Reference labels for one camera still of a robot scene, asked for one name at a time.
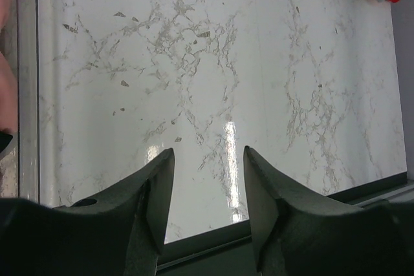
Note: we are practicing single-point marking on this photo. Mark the black t shirt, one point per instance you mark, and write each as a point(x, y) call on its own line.
point(5, 139)

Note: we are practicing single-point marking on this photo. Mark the peach t shirt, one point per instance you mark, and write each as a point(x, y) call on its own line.
point(9, 111)

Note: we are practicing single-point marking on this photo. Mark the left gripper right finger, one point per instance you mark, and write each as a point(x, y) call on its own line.
point(297, 231)

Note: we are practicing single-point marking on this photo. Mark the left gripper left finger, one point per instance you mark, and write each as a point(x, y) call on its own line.
point(117, 231)

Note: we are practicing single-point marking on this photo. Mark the clear plastic bin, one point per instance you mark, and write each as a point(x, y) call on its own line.
point(20, 160)

